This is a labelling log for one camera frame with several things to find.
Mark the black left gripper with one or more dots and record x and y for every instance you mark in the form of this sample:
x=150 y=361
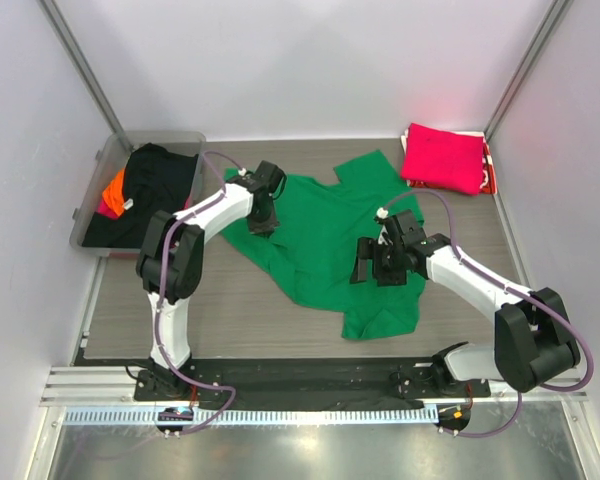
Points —
x=266 y=227

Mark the aluminium corner post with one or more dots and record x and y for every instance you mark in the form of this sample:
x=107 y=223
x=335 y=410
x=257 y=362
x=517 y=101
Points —
x=75 y=54
x=548 y=26

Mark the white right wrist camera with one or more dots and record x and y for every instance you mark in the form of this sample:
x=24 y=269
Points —
x=381 y=215

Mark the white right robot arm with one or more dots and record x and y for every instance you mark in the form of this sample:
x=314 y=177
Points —
x=531 y=342

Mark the black t-shirt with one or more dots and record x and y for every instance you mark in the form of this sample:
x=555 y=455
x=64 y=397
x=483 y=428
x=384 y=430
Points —
x=153 y=171

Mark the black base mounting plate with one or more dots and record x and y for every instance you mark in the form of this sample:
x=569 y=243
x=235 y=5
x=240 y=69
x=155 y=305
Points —
x=307 y=385

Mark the left aluminium corner post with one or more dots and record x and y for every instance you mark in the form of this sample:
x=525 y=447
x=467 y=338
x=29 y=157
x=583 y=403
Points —
x=75 y=54

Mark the green t-shirt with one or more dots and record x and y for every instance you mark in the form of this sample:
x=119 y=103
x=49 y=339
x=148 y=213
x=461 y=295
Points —
x=311 y=255

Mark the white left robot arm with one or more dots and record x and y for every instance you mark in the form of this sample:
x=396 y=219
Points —
x=170 y=263

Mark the right aluminium corner post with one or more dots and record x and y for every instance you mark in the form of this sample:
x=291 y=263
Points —
x=548 y=26

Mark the slotted white cable duct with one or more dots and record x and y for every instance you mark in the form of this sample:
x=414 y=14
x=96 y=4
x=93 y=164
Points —
x=180 y=416

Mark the orange t-shirt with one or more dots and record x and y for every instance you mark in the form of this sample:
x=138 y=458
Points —
x=112 y=198

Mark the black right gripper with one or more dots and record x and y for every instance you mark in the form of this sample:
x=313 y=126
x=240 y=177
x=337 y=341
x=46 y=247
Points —
x=366 y=249

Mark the folded pink t-shirt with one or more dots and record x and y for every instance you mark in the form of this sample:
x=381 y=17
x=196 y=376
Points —
x=440 y=156

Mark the aluminium frame rail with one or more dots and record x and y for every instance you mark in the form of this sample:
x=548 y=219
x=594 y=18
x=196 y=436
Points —
x=101 y=386

